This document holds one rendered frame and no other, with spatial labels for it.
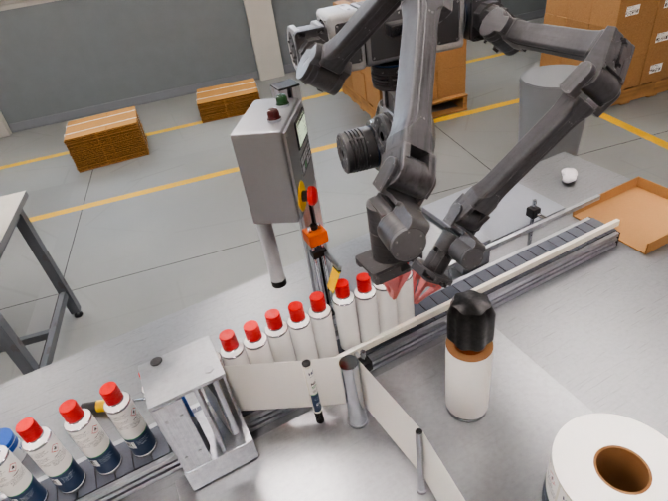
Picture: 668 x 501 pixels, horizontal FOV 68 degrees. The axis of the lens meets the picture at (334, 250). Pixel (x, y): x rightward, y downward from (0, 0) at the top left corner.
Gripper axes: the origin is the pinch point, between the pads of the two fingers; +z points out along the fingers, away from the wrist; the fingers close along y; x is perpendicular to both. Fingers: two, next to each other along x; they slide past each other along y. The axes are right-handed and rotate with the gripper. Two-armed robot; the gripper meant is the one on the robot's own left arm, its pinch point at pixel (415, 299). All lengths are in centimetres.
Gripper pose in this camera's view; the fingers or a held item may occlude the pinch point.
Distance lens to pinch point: 127.5
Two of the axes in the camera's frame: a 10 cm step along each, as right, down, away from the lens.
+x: 7.6, 2.2, 6.1
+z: -4.5, 8.5, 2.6
